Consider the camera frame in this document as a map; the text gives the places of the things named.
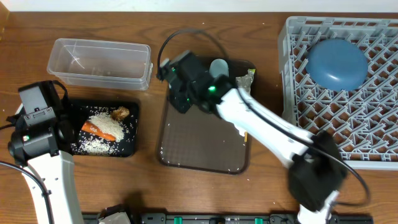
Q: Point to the clear plastic bin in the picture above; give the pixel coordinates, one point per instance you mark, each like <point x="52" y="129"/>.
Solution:
<point x="102" y="64"/>

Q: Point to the brown food scrap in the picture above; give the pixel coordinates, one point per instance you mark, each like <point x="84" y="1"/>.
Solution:
<point x="120" y="114"/>

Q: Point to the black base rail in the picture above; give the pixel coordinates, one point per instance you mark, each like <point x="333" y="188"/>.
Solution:
<point x="123" y="214"/>

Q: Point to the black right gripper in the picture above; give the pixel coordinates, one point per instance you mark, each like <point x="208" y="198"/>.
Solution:
<point x="177" y="96"/>

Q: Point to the dark brown serving tray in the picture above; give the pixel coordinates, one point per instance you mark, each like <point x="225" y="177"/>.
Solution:
<point x="201" y="141"/>

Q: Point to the light blue plastic cup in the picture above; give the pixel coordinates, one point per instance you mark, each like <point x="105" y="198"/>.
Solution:
<point x="219" y="67"/>

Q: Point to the grey plastic dishwasher rack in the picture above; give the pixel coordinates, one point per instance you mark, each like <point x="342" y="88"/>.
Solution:
<point x="363" y="122"/>

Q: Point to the pile of white rice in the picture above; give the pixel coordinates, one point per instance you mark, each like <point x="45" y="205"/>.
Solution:
<point x="105" y="129"/>

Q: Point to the silver green snack wrapper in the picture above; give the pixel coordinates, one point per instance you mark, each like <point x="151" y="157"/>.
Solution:
<point x="246" y="81"/>

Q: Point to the crumpled white paper napkin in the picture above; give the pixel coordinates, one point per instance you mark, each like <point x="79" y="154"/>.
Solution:
<point x="242" y="131"/>

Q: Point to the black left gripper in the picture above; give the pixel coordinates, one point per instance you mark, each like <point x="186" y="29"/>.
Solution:
<point x="62" y="114"/>

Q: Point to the large dark blue bowl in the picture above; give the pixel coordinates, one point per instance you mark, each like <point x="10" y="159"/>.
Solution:
<point x="337" y="65"/>

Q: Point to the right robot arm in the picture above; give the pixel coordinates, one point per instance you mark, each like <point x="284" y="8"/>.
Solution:
<point x="315" y="168"/>

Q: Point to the orange carrot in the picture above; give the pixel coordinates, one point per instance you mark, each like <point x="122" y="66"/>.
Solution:
<point x="91" y="128"/>

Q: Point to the black waste tray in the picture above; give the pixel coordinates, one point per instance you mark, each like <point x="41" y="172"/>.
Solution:
<point x="127" y="146"/>

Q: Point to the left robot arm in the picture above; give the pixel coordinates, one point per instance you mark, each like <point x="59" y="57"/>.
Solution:
<point x="50" y="178"/>

